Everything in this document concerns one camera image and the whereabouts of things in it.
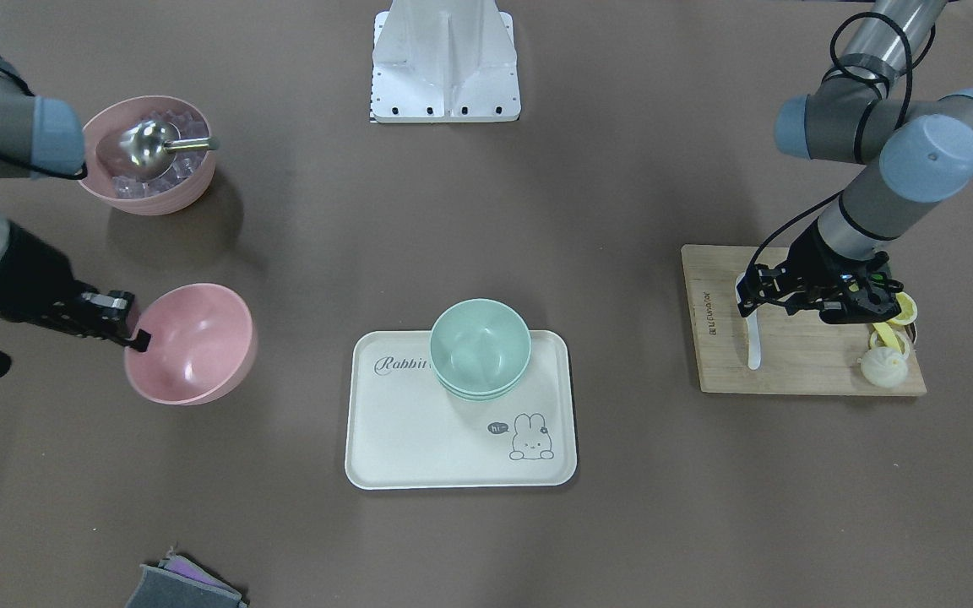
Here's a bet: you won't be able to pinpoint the wooden cutting board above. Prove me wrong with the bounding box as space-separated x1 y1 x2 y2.
681 245 927 397

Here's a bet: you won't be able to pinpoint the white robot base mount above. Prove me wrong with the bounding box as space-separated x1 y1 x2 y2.
370 1 522 124

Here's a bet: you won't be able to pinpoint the metal ice scoop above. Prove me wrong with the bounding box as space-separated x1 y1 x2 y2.
100 119 220 181

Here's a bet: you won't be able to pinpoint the lemon half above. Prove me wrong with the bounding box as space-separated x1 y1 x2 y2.
888 291 918 327

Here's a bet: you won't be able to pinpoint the small pink bowl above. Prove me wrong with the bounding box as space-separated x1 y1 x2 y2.
124 282 258 405

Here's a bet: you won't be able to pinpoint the top green bowl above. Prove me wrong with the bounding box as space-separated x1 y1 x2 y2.
428 299 532 390

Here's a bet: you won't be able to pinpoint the lemon slice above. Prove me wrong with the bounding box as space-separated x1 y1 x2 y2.
869 323 914 357

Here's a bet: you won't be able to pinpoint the green bowl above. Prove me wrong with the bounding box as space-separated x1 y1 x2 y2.
428 299 532 390
435 373 524 403

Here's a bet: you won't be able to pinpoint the black gripper body screen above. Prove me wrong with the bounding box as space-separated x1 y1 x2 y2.
0 223 138 341
779 223 904 324

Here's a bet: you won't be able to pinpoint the purple cleaning cloth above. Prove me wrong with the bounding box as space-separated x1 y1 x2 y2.
157 547 248 607

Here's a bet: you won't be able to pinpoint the large pink bowl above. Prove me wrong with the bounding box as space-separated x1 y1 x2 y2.
80 94 216 216

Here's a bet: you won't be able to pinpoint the clear ice cubes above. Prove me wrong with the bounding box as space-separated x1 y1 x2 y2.
98 111 211 198

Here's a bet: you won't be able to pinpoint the bottom green bowl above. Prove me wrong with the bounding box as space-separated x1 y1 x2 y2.
435 373 524 403

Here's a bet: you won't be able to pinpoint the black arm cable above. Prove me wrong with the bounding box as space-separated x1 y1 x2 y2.
745 10 937 292

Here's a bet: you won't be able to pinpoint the white ceramic spoon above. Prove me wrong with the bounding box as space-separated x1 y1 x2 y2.
735 272 762 371

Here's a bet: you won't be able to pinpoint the white garlic bulb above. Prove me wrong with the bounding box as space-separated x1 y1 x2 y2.
860 346 909 388

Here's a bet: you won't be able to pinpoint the cream rabbit tray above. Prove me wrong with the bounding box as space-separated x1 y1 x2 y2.
345 330 578 490

